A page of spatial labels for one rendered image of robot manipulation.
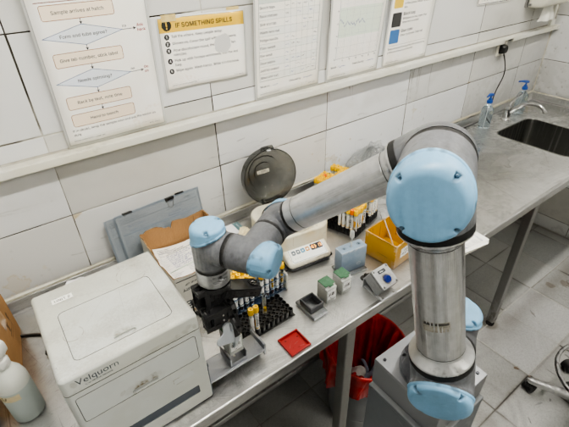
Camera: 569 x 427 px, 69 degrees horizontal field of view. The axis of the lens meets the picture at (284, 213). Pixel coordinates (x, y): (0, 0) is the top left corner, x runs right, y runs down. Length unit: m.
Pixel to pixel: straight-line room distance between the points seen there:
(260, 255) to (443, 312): 0.34
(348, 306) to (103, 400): 0.73
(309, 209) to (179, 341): 0.40
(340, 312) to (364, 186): 0.62
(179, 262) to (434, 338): 0.91
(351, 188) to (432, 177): 0.25
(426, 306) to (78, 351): 0.65
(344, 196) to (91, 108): 0.80
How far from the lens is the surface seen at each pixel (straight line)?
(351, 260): 1.41
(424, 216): 0.59
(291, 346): 1.22
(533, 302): 2.90
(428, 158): 0.59
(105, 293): 1.04
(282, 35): 1.55
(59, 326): 1.00
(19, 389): 1.19
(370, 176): 0.77
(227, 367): 1.15
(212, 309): 0.98
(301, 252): 1.44
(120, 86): 1.33
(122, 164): 1.41
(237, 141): 1.56
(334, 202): 0.81
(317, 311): 1.29
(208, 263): 0.87
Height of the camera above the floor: 1.84
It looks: 34 degrees down
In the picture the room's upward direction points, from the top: 2 degrees counter-clockwise
